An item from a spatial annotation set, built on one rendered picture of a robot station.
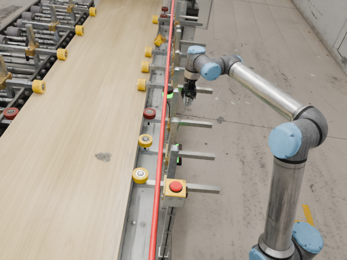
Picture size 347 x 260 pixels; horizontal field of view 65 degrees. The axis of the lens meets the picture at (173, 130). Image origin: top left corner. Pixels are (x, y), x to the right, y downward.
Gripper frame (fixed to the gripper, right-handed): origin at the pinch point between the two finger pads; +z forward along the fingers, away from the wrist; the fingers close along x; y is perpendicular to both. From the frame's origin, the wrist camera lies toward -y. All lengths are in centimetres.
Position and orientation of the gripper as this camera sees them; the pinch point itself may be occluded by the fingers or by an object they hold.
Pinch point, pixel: (186, 103)
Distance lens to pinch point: 167.1
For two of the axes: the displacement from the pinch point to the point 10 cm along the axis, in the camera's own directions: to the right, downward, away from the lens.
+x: 9.9, 1.0, 0.6
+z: -1.1, 7.5, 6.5
